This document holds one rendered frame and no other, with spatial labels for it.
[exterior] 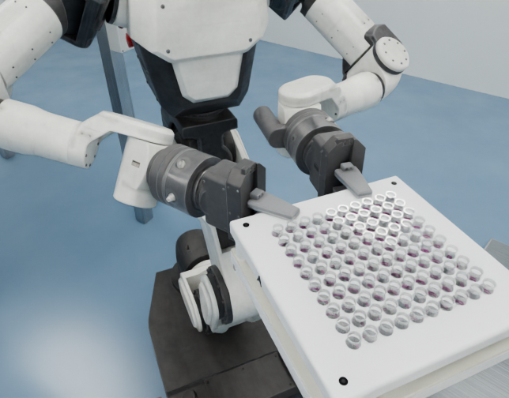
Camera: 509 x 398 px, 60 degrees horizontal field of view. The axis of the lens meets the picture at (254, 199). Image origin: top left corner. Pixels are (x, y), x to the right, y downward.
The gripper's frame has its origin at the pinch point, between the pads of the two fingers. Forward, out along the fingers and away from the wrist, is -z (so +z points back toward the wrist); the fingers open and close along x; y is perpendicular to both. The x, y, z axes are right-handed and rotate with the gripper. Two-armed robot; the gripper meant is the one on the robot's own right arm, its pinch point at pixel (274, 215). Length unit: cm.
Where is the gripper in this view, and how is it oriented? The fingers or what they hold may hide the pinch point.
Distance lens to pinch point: 54.7
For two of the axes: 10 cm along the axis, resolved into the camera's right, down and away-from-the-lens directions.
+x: 0.1, 8.1, 5.9
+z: -8.2, -3.3, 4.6
